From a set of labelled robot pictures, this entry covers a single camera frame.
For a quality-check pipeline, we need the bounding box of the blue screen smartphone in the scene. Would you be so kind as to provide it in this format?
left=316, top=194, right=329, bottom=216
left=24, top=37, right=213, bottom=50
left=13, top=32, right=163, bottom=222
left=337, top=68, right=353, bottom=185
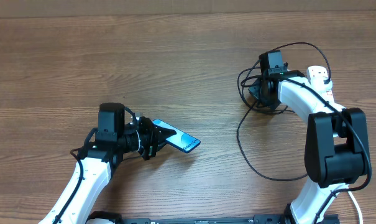
left=153, top=119, right=201, bottom=153

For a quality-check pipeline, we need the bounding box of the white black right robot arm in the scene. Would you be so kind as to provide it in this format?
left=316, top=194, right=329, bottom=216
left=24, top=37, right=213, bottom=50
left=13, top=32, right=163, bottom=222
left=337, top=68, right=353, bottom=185
left=249, top=50, right=372, bottom=223

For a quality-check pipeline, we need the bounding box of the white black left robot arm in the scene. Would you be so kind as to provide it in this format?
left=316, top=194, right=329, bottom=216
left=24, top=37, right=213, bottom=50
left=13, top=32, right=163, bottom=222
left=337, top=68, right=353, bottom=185
left=42, top=103, right=177, bottom=223

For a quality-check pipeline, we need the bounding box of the white charger plug adapter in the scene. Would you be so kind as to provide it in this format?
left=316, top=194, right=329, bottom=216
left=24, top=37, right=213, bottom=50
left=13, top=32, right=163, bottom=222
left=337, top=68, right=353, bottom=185
left=310, top=77, right=332, bottom=93

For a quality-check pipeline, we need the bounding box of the white power strip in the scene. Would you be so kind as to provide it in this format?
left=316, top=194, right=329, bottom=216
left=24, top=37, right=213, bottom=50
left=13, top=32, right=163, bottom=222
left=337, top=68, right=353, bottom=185
left=306, top=65, right=334, bottom=103

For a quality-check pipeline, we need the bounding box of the black usb charging cable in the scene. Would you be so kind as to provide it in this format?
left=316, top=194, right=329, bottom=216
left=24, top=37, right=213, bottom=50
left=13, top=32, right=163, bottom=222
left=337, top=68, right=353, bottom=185
left=236, top=42, right=332, bottom=182

